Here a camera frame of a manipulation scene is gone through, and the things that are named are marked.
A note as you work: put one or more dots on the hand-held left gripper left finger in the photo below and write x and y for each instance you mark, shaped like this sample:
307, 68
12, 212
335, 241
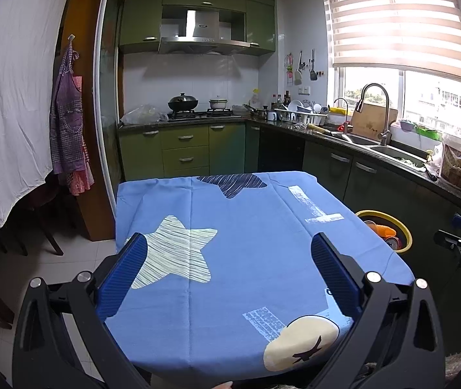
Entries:
125, 275

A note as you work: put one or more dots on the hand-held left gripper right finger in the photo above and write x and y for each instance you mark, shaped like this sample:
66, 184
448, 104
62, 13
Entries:
333, 277

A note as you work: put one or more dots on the yellow rimmed trash bin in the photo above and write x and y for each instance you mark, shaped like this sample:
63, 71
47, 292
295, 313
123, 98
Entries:
405, 235

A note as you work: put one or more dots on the orange textured packet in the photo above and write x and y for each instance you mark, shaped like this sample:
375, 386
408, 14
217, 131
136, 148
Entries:
386, 231

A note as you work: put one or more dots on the red soda can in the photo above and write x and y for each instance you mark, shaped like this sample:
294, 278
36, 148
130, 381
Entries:
395, 244

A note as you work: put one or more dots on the person's left hand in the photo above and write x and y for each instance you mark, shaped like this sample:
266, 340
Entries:
223, 385

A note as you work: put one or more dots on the woven basket in bag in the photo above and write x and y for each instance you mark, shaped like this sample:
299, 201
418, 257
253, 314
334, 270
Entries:
457, 166

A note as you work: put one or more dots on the dark wooden chair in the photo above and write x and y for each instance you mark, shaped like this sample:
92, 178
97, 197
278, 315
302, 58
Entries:
48, 219

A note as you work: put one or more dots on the green plastic tub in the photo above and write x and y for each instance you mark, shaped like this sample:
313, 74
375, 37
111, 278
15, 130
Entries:
428, 132

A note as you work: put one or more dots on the dark green base cabinets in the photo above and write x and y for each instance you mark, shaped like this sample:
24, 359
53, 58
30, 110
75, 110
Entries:
372, 186

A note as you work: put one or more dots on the blue printed tablecloth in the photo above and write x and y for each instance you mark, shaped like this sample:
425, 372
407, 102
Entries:
234, 231

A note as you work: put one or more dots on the purple plastic bowl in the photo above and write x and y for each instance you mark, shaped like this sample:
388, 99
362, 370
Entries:
408, 125

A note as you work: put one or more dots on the kitchen window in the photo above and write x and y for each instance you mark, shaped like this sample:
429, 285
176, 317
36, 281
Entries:
437, 97

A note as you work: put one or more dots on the steel double sink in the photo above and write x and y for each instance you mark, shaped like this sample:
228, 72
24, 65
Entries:
360, 140

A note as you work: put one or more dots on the tall steel faucet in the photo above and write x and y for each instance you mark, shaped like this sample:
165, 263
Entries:
385, 113

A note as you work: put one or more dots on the wooden cutting board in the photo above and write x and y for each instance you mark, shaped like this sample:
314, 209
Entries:
370, 123

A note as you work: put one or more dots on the black built-in appliance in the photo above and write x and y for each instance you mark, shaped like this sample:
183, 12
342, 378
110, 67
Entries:
283, 150

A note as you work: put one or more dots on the purple checked apron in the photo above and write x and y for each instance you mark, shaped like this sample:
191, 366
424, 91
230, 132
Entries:
66, 129

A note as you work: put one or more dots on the white dish rack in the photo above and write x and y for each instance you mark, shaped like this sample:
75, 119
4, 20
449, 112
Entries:
311, 119

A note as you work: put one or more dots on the small steel faucet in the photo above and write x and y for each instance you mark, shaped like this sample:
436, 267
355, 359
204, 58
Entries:
346, 113

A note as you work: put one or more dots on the clear plastic bag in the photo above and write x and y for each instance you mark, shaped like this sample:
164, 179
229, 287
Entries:
143, 115

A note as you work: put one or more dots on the light green base cabinets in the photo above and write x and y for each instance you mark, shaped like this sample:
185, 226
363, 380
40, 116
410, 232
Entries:
226, 150

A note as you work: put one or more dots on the glass sliding door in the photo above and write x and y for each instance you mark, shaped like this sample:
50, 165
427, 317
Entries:
109, 109

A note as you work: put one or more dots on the black gas stove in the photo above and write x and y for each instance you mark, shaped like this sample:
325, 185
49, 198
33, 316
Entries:
202, 114

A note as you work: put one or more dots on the black wok with lid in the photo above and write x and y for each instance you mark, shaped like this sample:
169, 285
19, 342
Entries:
182, 103

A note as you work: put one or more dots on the group of condiment bottles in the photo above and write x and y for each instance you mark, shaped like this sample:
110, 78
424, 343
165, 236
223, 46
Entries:
281, 101

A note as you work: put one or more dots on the yellow capped bottle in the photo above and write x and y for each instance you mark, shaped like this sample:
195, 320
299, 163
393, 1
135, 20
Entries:
255, 99

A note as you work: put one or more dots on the white cooking pot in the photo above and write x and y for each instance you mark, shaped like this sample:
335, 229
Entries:
218, 104

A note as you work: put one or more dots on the white hanging cloth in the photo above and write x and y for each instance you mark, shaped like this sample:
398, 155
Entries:
15, 109

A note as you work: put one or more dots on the white hanging spatula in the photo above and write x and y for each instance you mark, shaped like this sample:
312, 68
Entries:
298, 77

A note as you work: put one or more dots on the black hanging spatula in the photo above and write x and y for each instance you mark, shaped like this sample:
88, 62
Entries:
313, 75

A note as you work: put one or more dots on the striped window blind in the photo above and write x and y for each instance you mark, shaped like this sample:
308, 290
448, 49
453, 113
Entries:
396, 28

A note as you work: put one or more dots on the pink hanging item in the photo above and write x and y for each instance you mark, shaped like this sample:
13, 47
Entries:
289, 65

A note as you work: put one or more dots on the steel range hood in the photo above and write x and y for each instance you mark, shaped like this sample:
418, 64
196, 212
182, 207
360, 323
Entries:
202, 24

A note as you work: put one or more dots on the white wall socket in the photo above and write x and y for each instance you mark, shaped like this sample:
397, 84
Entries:
305, 90

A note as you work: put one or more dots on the wooden door frame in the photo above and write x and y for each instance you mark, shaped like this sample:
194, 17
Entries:
88, 28

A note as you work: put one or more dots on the green wall cabinets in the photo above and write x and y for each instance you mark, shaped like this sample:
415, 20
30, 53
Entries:
139, 20

